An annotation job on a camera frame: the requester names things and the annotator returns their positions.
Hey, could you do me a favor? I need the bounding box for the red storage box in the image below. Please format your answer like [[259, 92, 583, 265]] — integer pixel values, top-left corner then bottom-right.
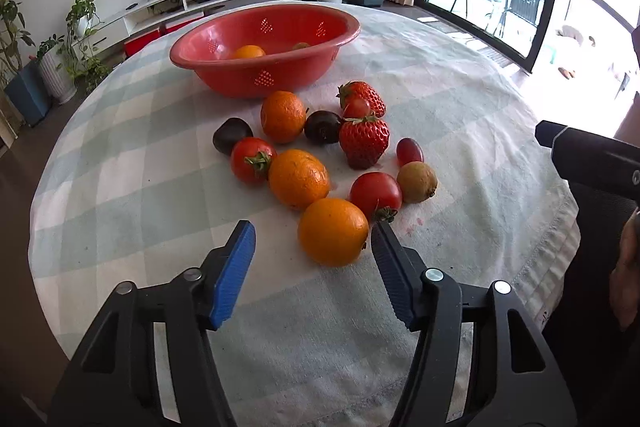
[[165, 17, 206, 35], [124, 32, 163, 58]]

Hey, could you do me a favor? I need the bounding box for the red strawberry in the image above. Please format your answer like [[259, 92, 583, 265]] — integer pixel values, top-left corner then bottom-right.
[[339, 114, 391, 170], [336, 81, 387, 118]]

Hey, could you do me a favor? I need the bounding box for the person's dark clothing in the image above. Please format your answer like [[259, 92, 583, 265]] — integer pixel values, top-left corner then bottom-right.
[[542, 182, 640, 427]]

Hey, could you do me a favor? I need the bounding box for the person's right hand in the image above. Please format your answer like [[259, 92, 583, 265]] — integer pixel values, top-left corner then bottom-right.
[[610, 207, 640, 328]]

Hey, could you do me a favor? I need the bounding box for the rough-skinned mandarin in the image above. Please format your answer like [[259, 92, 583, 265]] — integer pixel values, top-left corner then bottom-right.
[[260, 90, 307, 144]]

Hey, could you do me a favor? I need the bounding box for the red grape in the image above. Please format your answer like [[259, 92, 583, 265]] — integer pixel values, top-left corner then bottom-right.
[[396, 138, 425, 168]]

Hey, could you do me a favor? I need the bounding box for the red tomato with stem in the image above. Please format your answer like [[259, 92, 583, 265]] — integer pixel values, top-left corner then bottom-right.
[[230, 137, 278, 186], [349, 172, 403, 224]]

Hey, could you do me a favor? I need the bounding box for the tall plant in blue pot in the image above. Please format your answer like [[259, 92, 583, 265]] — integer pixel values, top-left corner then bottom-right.
[[0, 0, 51, 128]]

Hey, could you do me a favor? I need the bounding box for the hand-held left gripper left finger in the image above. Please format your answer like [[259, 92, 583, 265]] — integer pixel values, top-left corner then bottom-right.
[[47, 220, 257, 427]]

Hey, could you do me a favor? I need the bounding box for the trailing pothos plant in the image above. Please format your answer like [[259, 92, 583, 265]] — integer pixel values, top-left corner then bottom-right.
[[57, 0, 113, 95]]

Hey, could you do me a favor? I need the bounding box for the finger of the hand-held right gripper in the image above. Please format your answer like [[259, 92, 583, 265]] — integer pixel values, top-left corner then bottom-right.
[[535, 121, 640, 198]]

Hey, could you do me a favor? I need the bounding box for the checked pale green tablecloth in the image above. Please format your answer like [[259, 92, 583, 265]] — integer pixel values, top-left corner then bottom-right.
[[27, 0, 581, 427]]

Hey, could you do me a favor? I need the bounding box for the small plant in ribbed pot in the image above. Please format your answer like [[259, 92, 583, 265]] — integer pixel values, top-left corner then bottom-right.
[[37, 34, 78, 104]]

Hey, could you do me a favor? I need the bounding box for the dark purple cherry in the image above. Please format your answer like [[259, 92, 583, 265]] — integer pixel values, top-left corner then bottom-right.
[[212, 117, 254, 156], [304, 110, 343, 146]]

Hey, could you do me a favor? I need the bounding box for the red plastic basin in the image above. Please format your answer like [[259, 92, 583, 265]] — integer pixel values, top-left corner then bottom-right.
[[169, 3, 361, 99]]

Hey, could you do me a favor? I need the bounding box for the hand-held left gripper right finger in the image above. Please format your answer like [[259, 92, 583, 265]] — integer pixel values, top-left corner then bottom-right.
[[371, 221, 578, 427]]

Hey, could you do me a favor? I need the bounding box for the round orange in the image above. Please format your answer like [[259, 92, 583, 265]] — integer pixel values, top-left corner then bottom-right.
[[231, 44, 267, 60], [268, 149, 331, 212], [298, 198, 370, 268]]

